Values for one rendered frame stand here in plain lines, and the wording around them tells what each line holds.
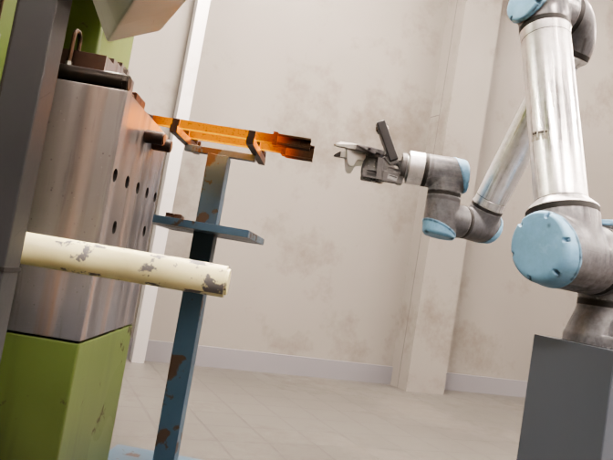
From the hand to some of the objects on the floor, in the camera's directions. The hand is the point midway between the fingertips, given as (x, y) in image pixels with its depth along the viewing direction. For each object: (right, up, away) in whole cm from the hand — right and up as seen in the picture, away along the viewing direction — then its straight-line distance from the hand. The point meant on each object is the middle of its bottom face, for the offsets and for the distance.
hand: (334, 147), depth 171 cm
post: (-51, -86, -109) cm, 147 cm away
